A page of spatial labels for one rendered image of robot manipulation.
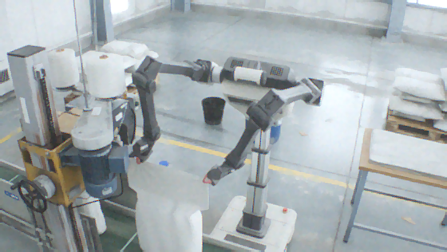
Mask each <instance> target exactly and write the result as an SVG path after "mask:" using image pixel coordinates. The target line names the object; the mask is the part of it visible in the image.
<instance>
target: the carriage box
mask: <svg viewBox="0 0 447 252"><path fill-rule="evenodd" d="M79 116H80V115H79V114H76V113H74V112H66V111H64V112H63V113H59V114H58V122H59V125H60V129H61V135H62V139H63V144H61V145H58V147H56V148H55V149H54V150H52V151H50V150H47V149H45V150H44V149H41V148H38V147H35V146H33V145H30V144H28V143H27V142H26V135H24V136H23V137H22V138H19V139H17V142H18V146H19V149H20V154H21V157H22V161H23V164H24V166H25V170H26V176H27V179H28V180H29V181H31V182H32V181H33V180H34V179H35V178H37V176H40V175H45V176H47V177H49V179H50V180H51V181H53V183H54V186H55V194H54V195H52V197H49V198H48V200H50V201H53V202H55V203H58V204H60V205H62V206H64V207H68V206H69V204H71V202H72V201H74V200H75V199H76V198H77V197H78V196H79V195H80V194H81V193H82V192H84V191H85V183H84V182H83V180H84V179H83V175H82V171H81V167H76V166H66V167H61V162H60V156H59V151H60V150H62V149H63V148H64V147H66V146H69V144H71V143H72V142H73V140H72V136H71V130H72V129H73V126H74V124H75V123H76V122H77V120H78V119H79ZM30 152H32V153H34V154H38V155H40V156H43V157H46V158H48V159H51V160H53V163H54V166H55V168H54V169H53V170H52V171H46V170H42V169H40V168H38V167H35V166H33V164H32V161H31V155H30ZM79 184H80V186H81V192H80V193H79V194H77V195H76V197H75V198H72V200H71V201H70V197H69V193H70V192H71V191H72V190H73V189H74V188H75V187H76V186H77V185H79Z"/></svg>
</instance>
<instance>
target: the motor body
mask: <svg viewBox="0 0 447 252"><path fill-rule="evenodd" d="M111 148H112V145H111V143H110V144H108V145H107V146H106V147H105V148H104V149H102V150H100V151H96V152H86V151H85V150H83V149H80V148H77V150H78V156H79V160H80V165H81V171H82V175H83V179H84V180H83V182H84V183H85V189H86V193H87V194H89V195H90V196H92V197H94V198H98V199H104V198H107V197H109V196H110V195H112V194H113V193H114V191H115V190H116V189H117V176H116V173H110V172H109V165H108V154H109V151H110V150H111Z"/></svg>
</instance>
